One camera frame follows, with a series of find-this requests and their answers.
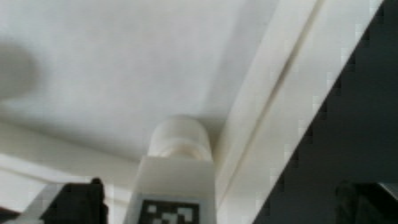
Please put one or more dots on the white U-shaped obstacle fence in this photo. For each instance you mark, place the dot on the white U-shaped obstacle fence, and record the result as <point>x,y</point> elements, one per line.
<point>308,43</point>

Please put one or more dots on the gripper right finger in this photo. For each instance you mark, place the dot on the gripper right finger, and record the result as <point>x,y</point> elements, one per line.
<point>366,203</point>

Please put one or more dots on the white leg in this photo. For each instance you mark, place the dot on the white leg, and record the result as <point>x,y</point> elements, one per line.
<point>173,195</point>

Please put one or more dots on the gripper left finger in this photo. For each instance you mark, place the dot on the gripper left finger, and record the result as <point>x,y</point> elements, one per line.
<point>68,204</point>

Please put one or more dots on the white square table top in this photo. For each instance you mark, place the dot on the white square table top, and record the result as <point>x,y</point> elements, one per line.
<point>112,62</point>

